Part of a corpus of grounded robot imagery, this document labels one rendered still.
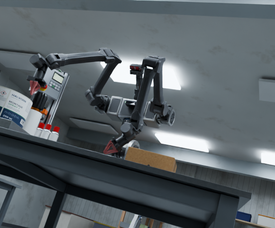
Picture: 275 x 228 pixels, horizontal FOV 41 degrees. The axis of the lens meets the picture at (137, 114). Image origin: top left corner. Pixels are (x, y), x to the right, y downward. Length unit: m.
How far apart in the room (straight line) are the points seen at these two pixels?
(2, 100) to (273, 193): 8.88
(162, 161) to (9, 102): 1.05
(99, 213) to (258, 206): 4.31
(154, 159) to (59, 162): 1.04
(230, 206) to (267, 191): 8.79
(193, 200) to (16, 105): 0.84
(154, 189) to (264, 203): 8.77
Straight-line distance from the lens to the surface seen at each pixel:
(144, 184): 1.24
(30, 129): 1.98
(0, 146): 1.43
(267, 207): 9.93
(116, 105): 2.69
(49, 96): 2.47
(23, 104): 1.64
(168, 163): 2.26
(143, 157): 2.28
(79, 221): 8.93
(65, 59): 2.23
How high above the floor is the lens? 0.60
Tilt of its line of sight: 18 degrees up
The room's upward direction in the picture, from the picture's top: 17 degrees clockwise
